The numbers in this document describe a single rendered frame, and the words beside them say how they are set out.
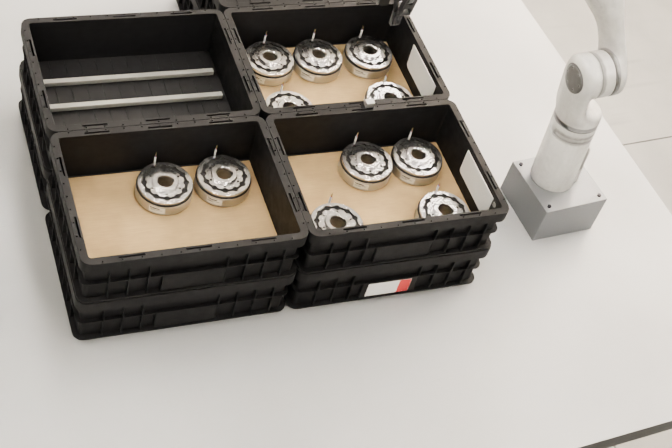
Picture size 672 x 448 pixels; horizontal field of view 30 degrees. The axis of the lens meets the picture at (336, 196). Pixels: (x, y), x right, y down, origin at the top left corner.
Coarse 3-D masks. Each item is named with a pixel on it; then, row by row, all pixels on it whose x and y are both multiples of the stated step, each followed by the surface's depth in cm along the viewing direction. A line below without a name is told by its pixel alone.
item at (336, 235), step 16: (304, 112) 238; (320, 112) 239; (336, 112) 240; (352, 112) 241; (368, 112) 242; (272, 128) 233; (464, 128) 245; (288, 160) 229; (480, 160) 240; (288, 176) 226; (496, 192) 235; (368, 224) 223; (384, 224) 223; (400, 224) 224; (416, 224) 225; (432, 224) 227; (448, 224) 228; (464, 224) 230; (480, 224) 232; (320, 240) 219; (336, 240) 221; (352, 240) 222
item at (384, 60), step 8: (352, 40) 265; (360, 40) 266; (368, 40) 267; (376, 40) 267; (352, 48) 264; (384, 48) 266; (352, 56) 262; (360, 56) 262; (384, 56) 264; (360, 64) 261; (368, 64) 262; (376, 64) 262; (384, 64) 262
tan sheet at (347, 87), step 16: (288, 48) 264; (288, 80) 258; (304, 80) 259; (336, 80) 261; (352, 80) 262; (368, 80) 263; (400, 80) 265; (304, 96) 255; (320, 96) 256; (336, 96) 258; (352, 96) 259
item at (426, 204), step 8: (432, 192) 241; (440, 192) 241; (424, 200) 239; (432, 200) 239; (448, 200) 240; (456, 200) 241; (424, 208) 238; (432, 208) 238; (464, 208) 240; (424, 216) 236
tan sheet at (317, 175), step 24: (312, 168) 243; (336, 168) 244; (312, 192) 238; (336, 192) 240; (360, 192) 241; (384, 192) 243; (408, 192) 244; (456, 192) 247; (360, 216) 237; (384, 216) 238; (408, 216) 240
